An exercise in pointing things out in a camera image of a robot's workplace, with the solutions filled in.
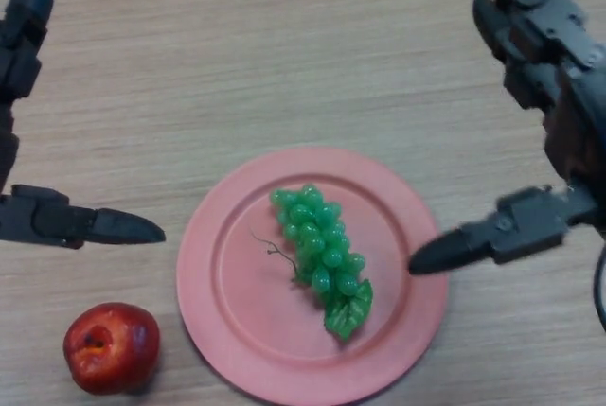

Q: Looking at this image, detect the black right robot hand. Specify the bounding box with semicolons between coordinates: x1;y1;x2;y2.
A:
407;0;606;277

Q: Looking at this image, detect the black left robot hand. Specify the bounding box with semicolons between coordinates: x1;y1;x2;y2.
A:
0;0;167;250

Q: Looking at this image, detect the green grapes bunch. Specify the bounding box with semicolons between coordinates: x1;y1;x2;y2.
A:
251;183;375;342

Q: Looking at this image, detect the pink round plate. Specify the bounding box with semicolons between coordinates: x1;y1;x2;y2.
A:
175;146;450;406

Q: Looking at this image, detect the red apple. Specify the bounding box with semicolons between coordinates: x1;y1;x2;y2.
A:
62;302;161;396

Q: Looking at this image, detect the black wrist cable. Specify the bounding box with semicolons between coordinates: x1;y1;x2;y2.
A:
592;235;606;332

